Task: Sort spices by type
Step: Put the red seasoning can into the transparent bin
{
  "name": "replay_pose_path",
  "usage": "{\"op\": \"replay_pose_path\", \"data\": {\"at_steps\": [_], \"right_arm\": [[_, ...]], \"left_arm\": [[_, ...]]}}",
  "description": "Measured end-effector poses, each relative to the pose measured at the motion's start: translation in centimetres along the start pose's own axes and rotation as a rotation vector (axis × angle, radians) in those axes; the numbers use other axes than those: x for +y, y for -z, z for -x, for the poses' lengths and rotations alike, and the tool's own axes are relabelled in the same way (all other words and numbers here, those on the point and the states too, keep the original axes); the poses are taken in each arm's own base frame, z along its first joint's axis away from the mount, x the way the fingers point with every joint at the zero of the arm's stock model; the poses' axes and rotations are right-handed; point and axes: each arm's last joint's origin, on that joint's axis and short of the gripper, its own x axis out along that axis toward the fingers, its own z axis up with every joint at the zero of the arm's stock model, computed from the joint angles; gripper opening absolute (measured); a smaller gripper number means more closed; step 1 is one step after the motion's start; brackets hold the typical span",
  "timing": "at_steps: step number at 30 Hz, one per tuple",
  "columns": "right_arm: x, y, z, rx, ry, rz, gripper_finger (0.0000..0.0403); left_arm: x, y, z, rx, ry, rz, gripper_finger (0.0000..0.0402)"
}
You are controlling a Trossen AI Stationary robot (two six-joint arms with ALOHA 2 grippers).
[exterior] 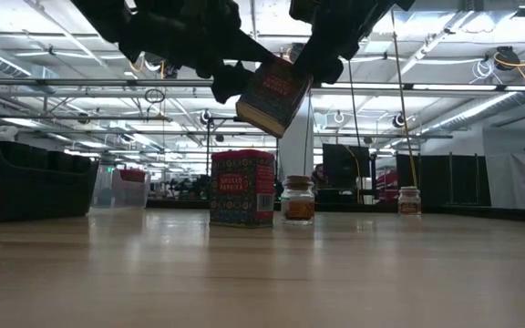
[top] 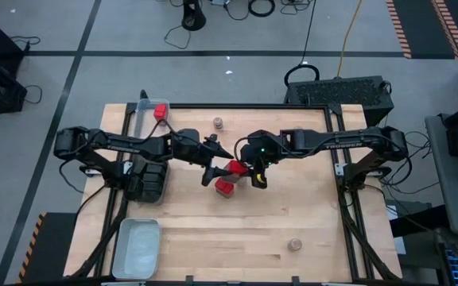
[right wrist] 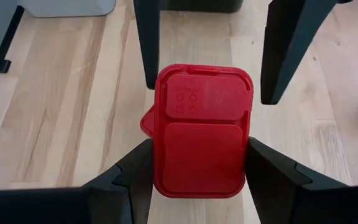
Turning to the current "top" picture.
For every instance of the red smoked paprika tin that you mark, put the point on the red smoked paprika tin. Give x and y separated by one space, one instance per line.
237 167
224 187
160 111

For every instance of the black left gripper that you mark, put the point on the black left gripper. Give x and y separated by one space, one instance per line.
207 153

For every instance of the black stand base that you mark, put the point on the black stand base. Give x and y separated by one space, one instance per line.
193 16

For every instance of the black table clamp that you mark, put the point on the black table clamp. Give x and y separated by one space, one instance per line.
296 280
189 280

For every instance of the black plastic bin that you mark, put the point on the black plastic bin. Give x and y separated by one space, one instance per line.
149 198

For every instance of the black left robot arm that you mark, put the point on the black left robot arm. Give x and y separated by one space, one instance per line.
125 145

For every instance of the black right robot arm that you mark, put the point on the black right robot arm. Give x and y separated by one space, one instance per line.
332 144

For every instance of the white plastic bin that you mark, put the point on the white plastic bin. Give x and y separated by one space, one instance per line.
135 250

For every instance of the black orange striped floor mat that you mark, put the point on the black orange striped floor mat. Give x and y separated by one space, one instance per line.
424 24
50 246

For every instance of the black mesh computer tower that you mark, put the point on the black mesh computer tower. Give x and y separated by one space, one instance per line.
340 95

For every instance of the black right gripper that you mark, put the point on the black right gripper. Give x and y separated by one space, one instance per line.
262 153

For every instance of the small yellow tag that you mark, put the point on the small yellow tag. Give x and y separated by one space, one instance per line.
259 178

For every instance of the clear plastic bin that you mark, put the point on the clear plastic bin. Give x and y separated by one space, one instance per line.
149 119

